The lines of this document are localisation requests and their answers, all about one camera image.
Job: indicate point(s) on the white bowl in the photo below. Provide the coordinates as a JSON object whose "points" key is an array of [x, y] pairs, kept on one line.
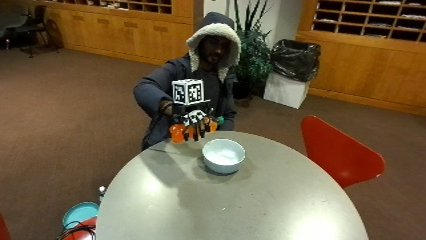
{"points": [[224, 156]]}

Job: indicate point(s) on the white marker cube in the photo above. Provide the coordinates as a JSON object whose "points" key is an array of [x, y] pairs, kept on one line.
{"points": [[188, 91]]}

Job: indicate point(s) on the the person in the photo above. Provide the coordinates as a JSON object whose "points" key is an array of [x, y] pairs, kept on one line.
{"points": [[213, 53]]}

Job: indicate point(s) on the green potted plant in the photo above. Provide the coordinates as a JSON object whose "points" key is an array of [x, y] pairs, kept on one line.
{"points": [[253, 56]]}

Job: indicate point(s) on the white bin with black bag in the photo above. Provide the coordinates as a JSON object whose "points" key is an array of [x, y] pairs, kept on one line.
{"points": [[290, 73]]}

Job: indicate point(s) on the small white object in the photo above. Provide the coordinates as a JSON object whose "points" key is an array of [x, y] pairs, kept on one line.
{"points": [[101, 189]]}

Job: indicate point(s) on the long wooden cabinet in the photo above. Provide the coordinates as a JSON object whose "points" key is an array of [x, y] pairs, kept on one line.
{"points": [[133, 33]]}

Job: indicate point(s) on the red chair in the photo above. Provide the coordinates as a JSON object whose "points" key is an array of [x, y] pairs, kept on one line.
{"points": [[341, 156]]}

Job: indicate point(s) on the red round container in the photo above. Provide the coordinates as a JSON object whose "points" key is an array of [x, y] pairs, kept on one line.
{"points": [[85, 230]]}

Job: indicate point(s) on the wooden cabinet with pigeonholes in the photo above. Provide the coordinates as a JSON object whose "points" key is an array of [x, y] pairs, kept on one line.
{"points": [[367, 66]]}

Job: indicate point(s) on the black chair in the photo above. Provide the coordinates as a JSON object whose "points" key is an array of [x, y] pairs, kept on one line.
{"points": [[37, 28]]}

